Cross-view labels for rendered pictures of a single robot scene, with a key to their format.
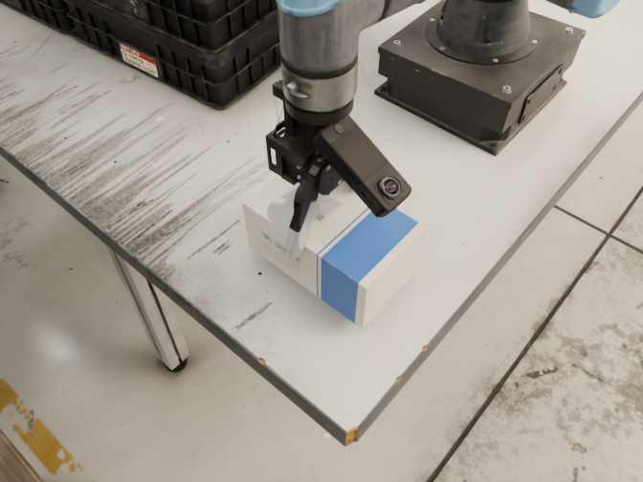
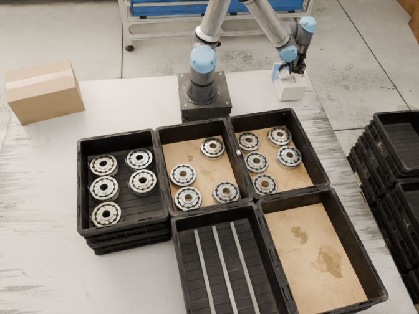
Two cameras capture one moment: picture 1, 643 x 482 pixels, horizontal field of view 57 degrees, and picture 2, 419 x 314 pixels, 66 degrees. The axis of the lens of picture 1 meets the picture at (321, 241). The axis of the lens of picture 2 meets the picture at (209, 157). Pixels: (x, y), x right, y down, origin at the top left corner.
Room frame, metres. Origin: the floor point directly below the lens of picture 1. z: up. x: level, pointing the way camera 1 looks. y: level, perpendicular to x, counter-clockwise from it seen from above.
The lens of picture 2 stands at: (1.81, 0.52, 1.94)
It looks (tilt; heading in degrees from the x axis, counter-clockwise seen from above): 55 degrees down; 218
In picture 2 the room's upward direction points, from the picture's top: 4 degrees clockwise
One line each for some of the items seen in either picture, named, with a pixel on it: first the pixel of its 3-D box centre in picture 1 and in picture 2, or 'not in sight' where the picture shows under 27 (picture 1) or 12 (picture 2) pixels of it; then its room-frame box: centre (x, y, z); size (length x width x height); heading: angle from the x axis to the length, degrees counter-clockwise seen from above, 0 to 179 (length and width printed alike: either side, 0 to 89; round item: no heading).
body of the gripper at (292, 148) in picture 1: (315, 135); (297, 60); (0.50, 0.01, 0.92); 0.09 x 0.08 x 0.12; 49
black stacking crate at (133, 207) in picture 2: not in sight; (122, 184); (1.53, -0.11, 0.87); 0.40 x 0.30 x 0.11; 54
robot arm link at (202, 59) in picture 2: not in sight; (202, 63); (0.89, -0.27, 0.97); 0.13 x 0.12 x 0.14; 41
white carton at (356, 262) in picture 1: (332, 237); (287, 80); (0.48, -0.01, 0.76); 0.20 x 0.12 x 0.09; 49
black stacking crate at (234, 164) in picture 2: not in sight; (200, 170); (1.28, 0.07, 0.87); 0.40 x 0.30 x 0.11; 54
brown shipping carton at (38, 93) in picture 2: not in sight; (46, 91); (1.41, -0.84, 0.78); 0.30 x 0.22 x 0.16; 153
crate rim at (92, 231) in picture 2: not in sight; (120, 176); (1.53, -0.11, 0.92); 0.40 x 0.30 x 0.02; 54
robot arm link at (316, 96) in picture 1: (317, 77); (301, 45); (0.50, 0.00, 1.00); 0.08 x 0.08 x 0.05
